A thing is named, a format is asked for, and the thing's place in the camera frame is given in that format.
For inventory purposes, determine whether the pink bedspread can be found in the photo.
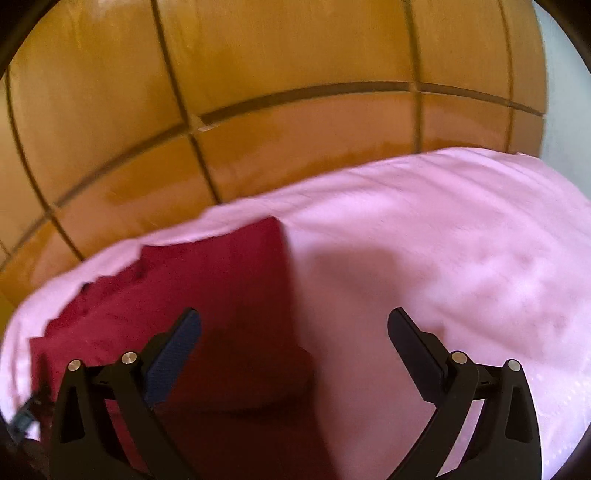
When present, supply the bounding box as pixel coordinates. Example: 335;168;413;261
1;148;590;479

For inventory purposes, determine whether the dark red garment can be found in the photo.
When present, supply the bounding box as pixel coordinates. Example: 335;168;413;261
30;218;335;479

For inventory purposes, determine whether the wooden wardrobe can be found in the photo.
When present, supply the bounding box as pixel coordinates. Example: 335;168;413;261
1;1;548;306

